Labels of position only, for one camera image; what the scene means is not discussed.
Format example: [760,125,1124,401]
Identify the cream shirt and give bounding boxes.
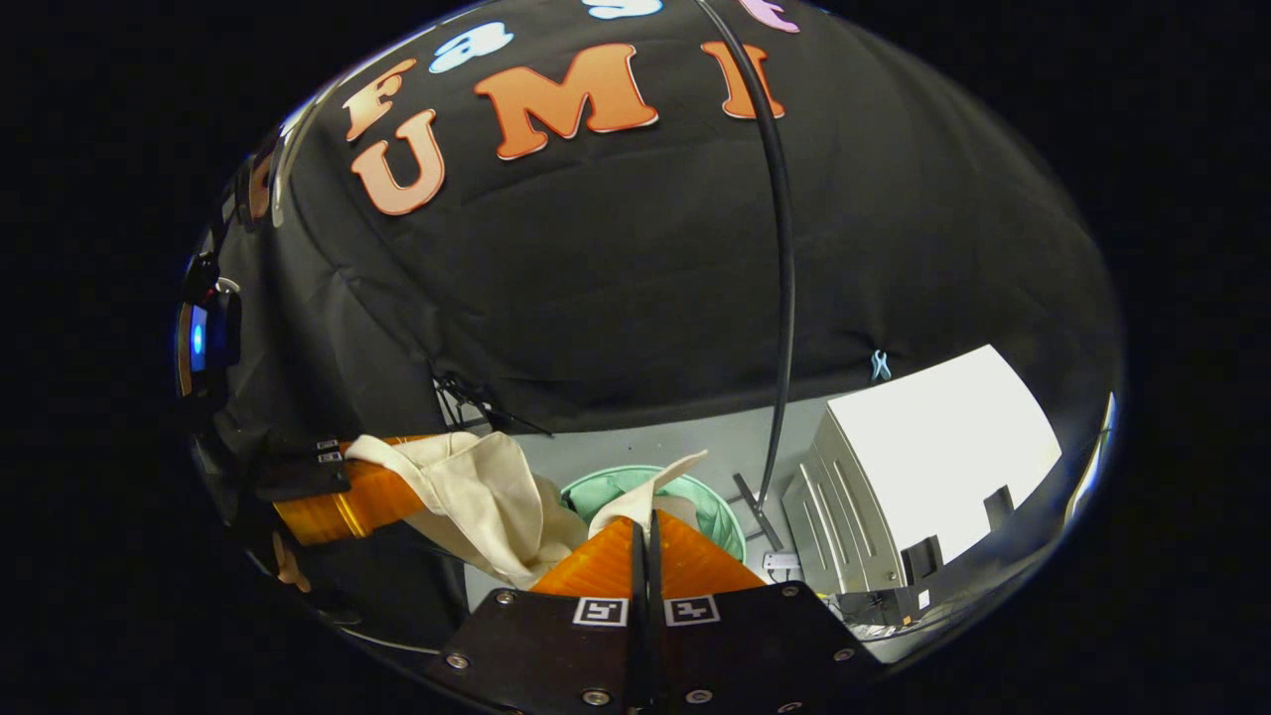
[343,432,711,592]

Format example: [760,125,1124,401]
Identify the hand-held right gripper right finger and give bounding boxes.
[645,508,885,715]

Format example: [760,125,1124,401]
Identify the green laundry hamper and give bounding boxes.
[559,464,748,567]

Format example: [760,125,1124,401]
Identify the black backdrop cloth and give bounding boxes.
[199,0,1123,637]

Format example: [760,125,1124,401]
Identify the black clothes rack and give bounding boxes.
[693,0,797,553]

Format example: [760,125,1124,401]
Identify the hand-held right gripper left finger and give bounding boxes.
[427,508,646,715]

